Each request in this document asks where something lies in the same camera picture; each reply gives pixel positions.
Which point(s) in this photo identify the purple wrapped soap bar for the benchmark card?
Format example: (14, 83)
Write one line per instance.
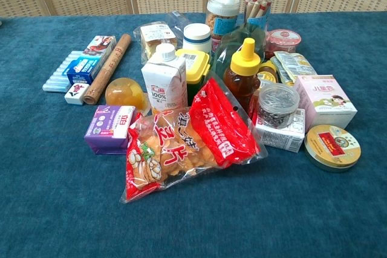
(106, 126)

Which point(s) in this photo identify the red crispy snack bag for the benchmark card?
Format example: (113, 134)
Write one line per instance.
(181, 146)

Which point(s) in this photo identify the white juice carton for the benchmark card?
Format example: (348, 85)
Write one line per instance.
(164, 84)

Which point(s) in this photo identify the yellow lid green bin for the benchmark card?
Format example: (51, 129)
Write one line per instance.
(195, 70)

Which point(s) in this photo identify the honey bottle yellow cap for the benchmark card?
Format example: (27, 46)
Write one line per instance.
(242, 79)

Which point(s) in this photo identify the yellow jelly cup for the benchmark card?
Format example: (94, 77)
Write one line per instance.
(124, 93)

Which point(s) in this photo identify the white jar blue stripe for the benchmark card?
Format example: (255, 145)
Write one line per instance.
(197, 39)

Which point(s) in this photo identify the green transparent plastic bag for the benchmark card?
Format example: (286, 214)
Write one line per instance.
(229, 45)

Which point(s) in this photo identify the wrapped sandwich bread pack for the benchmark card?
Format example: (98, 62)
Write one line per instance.
(157, 39)

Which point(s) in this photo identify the clear tub of clips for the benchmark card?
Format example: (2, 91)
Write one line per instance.
(276, 105)

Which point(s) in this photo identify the small honey jar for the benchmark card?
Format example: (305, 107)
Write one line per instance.
(267, 73)

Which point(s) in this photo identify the white printed carton box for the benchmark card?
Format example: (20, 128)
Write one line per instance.
(282, 135)

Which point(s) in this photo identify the brown paper roll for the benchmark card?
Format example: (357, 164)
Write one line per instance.
(107, 67)

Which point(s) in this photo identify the clear jar of crackers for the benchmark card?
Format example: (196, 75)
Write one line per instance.
(222, 13)

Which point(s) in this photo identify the silver sachet strip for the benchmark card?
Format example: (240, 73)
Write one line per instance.
(291, 66)

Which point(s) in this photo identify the pink yogurt cup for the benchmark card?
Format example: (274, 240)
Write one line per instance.
(282, 42)

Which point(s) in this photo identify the blue white toothpaste box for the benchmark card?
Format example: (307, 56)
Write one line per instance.
(87, 64)

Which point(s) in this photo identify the white mahjong tile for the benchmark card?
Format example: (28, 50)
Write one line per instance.
(76, 92)

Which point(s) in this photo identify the clear jar biscuit sticks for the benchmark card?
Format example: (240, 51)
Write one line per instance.
(258, 7)

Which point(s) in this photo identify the pink white children's box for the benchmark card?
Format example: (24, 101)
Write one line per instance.
(325, 101)

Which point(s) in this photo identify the light blue ribbed pack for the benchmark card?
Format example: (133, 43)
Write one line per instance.
(59, 75)

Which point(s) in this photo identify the round gold tin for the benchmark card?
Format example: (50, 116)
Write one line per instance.
(332, 147)

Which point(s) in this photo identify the blue table cloth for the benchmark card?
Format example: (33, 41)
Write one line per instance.
(60, 197)

